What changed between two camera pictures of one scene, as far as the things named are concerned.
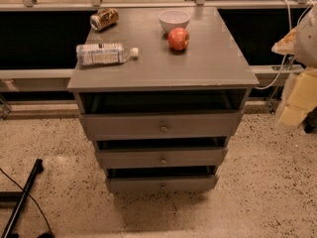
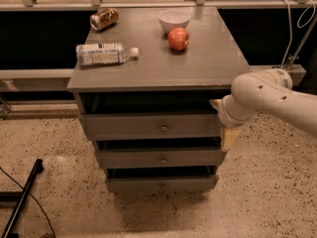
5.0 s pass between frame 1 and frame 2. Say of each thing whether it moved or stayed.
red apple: stayed
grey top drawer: stayed
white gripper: moved
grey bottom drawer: stayed
